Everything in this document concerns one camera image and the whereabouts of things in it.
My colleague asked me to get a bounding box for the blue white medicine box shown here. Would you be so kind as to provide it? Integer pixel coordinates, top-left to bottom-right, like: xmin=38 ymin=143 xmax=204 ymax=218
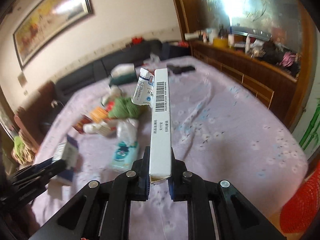
xmin=52 ymin=135 xmax=79 ymax=186

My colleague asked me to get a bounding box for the teal cartoon tissue pack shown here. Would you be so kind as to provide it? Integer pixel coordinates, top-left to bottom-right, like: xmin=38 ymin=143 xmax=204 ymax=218
xmin=109 ymin=141 xmax=139 ymax=172

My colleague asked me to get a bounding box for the long white barcode box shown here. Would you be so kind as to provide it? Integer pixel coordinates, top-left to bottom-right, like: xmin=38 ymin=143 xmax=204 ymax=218
xmin=149 ymin=68 xmax=171 ymax=184

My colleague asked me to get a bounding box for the red plastic mesh basket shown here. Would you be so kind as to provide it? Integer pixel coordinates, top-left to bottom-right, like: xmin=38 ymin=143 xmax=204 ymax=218
xmin=279 ymin=165 xmax=319 ymax=233

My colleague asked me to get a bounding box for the white paper bag red text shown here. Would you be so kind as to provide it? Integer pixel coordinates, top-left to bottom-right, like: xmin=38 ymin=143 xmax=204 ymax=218
xmin=82 ymin=120 xmax=118 ymax=137

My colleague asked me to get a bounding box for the dark red snack packet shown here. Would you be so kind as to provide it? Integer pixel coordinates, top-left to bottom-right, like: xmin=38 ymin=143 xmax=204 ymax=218
xmin=72 ymin=115 xmax=93 ymax=134

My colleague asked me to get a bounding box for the orange medicine box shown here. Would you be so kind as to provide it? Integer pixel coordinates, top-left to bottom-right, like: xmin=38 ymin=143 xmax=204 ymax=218
xmin=89 ymin=107 xmax=108 ymax=123

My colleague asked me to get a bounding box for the green fuzzy sock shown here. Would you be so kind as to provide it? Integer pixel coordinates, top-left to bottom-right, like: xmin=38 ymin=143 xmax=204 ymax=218
xmin=108 ymin=97 xmax=147 ymax=119

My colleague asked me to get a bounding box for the red white cigarette pack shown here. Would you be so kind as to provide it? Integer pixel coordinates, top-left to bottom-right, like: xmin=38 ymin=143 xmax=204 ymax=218
xmin=106 ymin=101 xmax=115 ymax=112

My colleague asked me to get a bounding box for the clear plastic bag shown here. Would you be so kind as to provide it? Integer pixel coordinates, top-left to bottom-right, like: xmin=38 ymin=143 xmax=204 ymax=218
xmin=117 ymin=118 xmax=139 ymax=146

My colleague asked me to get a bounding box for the brown wooden chair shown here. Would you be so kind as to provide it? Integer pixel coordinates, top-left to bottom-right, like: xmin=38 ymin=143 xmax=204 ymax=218
xmin=14 ymin=81 xmax=56 ymax=152

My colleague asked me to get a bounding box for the floral purple tablecloth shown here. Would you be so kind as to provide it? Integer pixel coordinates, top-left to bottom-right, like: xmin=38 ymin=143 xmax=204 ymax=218
xmin=31 ymin=56 xmax=309 ymax=240

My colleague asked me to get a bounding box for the white green-trimmed sock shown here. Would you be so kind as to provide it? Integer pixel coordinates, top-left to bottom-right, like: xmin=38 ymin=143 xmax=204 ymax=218
xmin=100 ymin=86 xmax=122 ymax=107

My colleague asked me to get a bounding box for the bamboo painted glass panel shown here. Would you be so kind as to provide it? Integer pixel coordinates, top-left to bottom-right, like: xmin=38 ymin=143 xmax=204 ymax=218
xmin=293 ymin=30 xmax=319 ymax=159

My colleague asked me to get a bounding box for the dark green tissue box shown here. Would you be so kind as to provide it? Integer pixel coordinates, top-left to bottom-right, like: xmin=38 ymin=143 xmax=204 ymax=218
xmin=109 ymin=63 xmax=138 ymax=87

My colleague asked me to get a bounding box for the black leather sofa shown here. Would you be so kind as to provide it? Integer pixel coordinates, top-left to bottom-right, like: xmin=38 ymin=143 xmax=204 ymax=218
xmin=39 ymin=39 xmax=192 ymax=136

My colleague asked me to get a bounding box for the dark shopping bag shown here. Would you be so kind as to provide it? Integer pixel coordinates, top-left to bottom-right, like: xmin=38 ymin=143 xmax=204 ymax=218
xmin=159 ymin=42 xmax=191 ymax=61

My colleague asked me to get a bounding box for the red knot ornament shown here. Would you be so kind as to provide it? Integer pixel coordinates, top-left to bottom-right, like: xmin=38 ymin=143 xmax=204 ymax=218
xmin=131 ymin=37 xmax=144 ymax=45

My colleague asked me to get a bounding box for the wooden glass partition cabinet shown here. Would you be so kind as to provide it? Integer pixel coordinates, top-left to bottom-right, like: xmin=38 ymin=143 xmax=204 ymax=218
xmin=173 ymin=0 xmax=317 ymax=129

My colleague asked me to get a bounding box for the framed horse painting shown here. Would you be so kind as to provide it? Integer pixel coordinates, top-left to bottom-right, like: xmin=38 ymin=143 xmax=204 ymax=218
xmin=13 ymin=0 xmax=93 ymax=69

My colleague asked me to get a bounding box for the white charger with cable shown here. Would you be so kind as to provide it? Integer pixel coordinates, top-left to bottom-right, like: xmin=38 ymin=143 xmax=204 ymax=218
xmin=50 ymin=100 xmax=64 ymax=108

